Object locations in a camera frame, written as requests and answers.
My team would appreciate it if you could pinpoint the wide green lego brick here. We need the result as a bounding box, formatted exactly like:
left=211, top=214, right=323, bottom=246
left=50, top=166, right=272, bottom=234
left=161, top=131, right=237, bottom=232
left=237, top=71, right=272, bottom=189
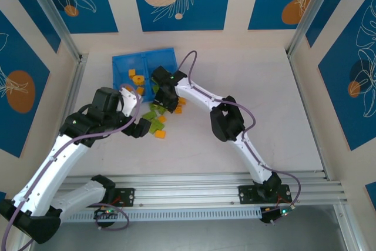
left=147, top=121, right=165, bottom=135

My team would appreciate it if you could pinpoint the blue two-compartment plastic bin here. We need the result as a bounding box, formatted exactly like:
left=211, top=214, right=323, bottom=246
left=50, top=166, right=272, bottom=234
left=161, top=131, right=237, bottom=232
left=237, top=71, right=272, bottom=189
left=112, top=46, right=180, bottom=108

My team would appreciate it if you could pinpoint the small LED circuit board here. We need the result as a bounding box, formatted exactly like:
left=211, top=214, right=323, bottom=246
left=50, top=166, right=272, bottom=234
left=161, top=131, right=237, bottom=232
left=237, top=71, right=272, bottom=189
left=93, top=207, right=118, bottom=220
left=260, top=206, right=296, bottom=225

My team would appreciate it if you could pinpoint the aluminium table side rail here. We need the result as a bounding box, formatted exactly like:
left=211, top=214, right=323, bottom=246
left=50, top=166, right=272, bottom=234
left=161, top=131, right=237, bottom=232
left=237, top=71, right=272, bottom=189
left=286, top=52, right=331, bottom=180
left=57, top=53, right=89, bottom=134

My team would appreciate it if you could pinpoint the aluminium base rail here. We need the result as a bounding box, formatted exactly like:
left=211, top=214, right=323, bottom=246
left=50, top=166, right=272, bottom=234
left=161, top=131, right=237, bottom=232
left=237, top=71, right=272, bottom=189
left=55, top=173, right=344, bottom=206

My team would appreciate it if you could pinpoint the aluminium frame post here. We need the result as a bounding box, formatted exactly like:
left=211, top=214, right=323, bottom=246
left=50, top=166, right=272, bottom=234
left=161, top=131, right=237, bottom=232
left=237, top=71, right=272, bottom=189
left=20, top=0, right=89, bottom=63
left=333, top=202, right=352, bottom=251
left=285, top=0, right=344, bottom=58

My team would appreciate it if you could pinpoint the grey slotted cable duct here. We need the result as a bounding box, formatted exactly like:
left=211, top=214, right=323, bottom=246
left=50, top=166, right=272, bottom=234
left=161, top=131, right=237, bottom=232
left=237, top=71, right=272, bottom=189
left=63, top=207, right=262, bottom=223

